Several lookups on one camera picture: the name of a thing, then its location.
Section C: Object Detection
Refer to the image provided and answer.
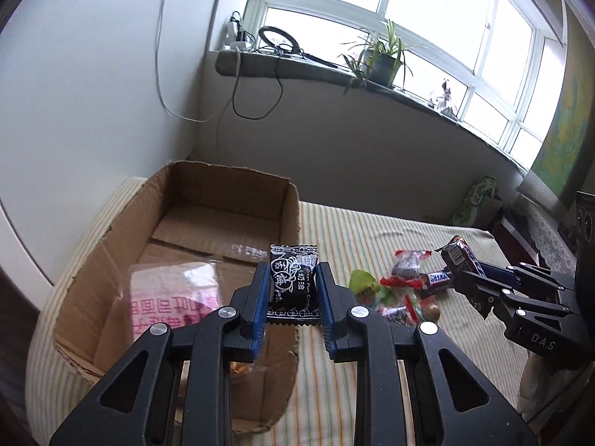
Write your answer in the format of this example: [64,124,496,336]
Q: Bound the green jelly cup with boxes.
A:
[348,269,380,296]

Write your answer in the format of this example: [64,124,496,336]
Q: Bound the small Snickers bar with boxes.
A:
[425,271,453,294]

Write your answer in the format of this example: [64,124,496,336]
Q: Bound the dark pastry red-trimmed wrapper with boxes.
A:
[379,250,432,289]

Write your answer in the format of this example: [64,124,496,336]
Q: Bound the black white snack packet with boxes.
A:
[267,245,320,326]

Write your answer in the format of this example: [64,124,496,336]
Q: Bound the bread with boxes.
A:
[119,260,222,343]

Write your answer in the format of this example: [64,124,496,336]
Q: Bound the brown round candy clear wrapper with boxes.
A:
[421,303,441,323]

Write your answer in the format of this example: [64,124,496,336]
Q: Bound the Snickers bar dark wrapper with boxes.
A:
[440,236,484,275]

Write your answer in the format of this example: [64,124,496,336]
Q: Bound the white lace cloth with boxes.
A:
[513,194,577,275]

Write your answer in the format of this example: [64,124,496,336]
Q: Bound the striped mattress cover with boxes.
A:
[25,162,530,445]

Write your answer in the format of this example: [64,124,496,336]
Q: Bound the black speaker box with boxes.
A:
[576,191,595,288]

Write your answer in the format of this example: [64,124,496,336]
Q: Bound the green patterned bag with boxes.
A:
[451,175,496,227]

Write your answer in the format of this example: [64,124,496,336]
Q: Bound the small figurine on sill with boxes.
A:
[429,78,457,119]

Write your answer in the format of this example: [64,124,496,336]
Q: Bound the brown cardboard box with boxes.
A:
[51,161,299,445]

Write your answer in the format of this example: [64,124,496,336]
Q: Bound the potted spider plant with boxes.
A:
[342,19,414,94]

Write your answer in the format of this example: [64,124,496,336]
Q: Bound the white power strip with chargers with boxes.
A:
[224,11,256,51]

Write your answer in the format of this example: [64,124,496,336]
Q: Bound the yellow green wall map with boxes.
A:
[531,10,594,207]

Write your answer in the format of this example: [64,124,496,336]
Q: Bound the black cable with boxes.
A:
[231,50,284,120]

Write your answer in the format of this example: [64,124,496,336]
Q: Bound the black ring light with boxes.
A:
[258,25,339,68]

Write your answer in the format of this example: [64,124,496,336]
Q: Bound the white cable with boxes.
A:
[154,0,243,124]

